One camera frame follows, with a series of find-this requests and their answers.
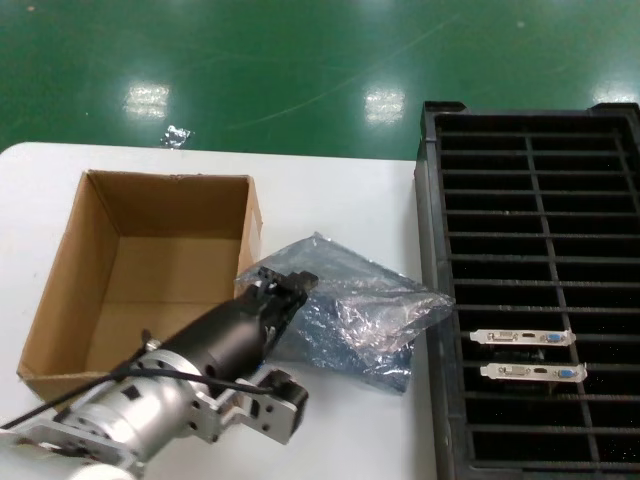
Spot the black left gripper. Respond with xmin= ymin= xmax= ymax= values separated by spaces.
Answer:
xmin=143 ymin=266 xmax=320 ymax=389

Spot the grey translucent antistatic bag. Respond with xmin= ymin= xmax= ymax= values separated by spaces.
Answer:
xmin=234 ymin=230 xmax=457 ymax=372
xmin=269 ymin=294 xmax=417 ymax=397

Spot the graphics card silver bracket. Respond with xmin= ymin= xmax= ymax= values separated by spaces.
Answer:
xmin=478 ymin=363 xmax=589 ymax=385
xmin=469 ymin=328 xmax=577 ymax=347

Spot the open brown cardboard box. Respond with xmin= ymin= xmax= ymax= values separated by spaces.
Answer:
xmin=17 ymin=169 xmax=265 ymax=404

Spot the black slotted plastic container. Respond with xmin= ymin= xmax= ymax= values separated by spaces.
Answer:
xmin=414 ymin=101 xmax=640 ymax=474

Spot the silver foil scrap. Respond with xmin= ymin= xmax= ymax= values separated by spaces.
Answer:
xmin=160 ymin=124 xmax=194 ymax=149

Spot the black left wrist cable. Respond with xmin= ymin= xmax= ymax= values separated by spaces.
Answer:
xmin=0 ymin=327 xmax=282 ymax=432

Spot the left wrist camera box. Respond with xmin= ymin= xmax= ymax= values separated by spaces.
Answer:
xmin=269 ymin=372 xmax=311 ymax=422

